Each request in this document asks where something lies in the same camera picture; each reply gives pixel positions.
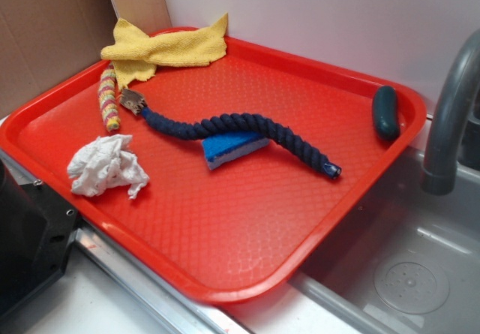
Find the dark green plastic pickle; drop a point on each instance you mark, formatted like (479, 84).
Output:
(384, 113)

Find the crumpled white paper towel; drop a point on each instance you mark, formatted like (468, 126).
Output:
(106, 162)

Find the grey plastic sink basin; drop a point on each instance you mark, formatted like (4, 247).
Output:
(402, 260)

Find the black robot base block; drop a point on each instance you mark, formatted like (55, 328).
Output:
(38, 227)

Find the brown cardboard panel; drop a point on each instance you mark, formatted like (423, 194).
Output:
(44, 42)

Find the blue and white sponge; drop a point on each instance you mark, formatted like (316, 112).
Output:
(223, 148)

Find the yellow microfiber cloth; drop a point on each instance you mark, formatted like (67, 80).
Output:
(136, 56)

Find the grey plastic faucet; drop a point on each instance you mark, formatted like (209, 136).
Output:
(454, 132)

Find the red plastic tray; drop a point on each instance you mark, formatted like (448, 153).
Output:
(230, 234)

